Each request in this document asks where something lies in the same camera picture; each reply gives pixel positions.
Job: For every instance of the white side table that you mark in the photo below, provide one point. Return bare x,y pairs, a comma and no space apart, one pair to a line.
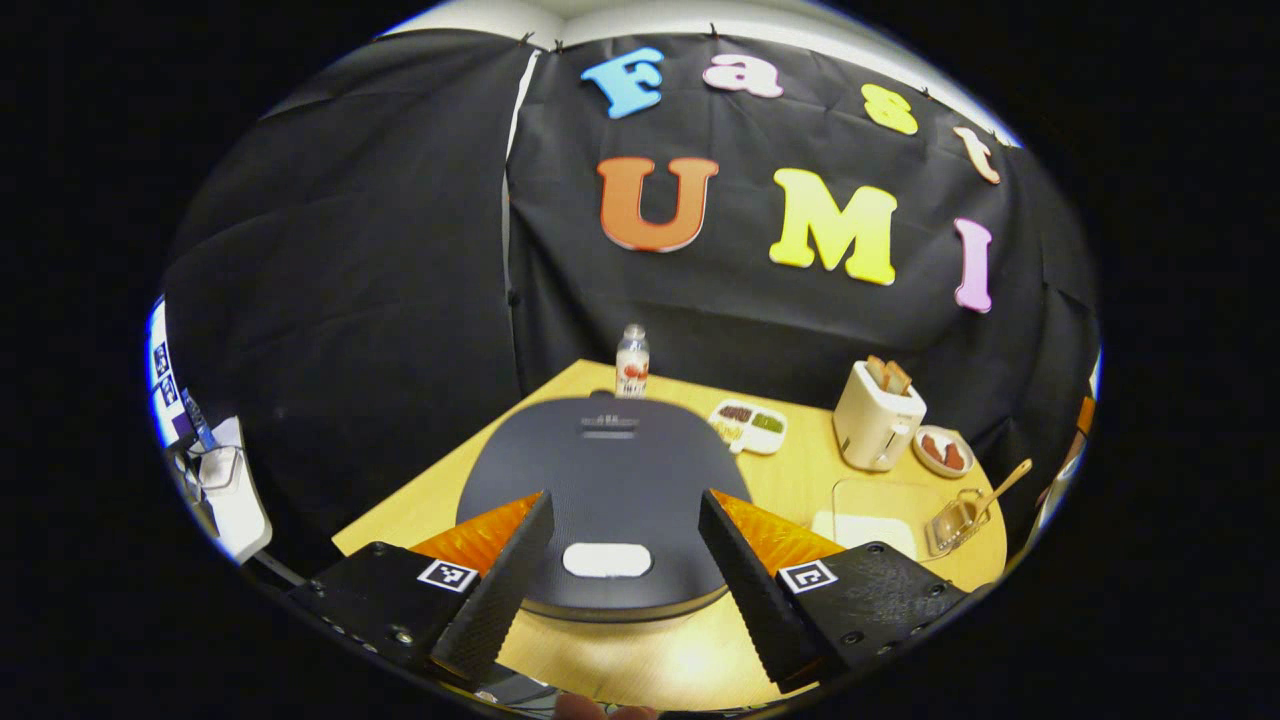
235,500

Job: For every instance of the toast slice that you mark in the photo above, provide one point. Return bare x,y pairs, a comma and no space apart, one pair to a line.
898,380
877,370

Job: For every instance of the white divided bean plate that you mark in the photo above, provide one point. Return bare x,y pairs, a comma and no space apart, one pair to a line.
748,428

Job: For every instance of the dark grey rice cooker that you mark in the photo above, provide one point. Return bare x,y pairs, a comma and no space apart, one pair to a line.
610,470

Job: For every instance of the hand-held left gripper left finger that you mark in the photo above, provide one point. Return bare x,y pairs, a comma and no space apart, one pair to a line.
505,590

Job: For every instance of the clear plastic drink bottle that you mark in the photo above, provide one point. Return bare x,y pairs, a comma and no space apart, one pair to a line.
632,365

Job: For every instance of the clear glass dish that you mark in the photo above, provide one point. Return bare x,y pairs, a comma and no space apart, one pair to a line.
880,500

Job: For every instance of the computer monitor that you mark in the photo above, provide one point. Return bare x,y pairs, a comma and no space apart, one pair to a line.
168,380

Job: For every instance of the wooden spoon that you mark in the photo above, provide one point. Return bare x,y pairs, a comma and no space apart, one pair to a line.
1000,485

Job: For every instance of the white toaster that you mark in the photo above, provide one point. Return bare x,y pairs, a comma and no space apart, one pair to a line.
872,425

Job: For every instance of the white round plate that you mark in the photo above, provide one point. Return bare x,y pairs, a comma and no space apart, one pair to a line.
942,453

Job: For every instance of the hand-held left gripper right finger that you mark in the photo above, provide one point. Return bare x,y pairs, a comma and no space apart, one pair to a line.
745,590

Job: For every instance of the black backdrop cloth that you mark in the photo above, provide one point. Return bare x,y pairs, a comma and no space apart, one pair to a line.
400,250

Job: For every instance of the red meat slice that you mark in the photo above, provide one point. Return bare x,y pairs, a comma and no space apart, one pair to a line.
932,447
954,458

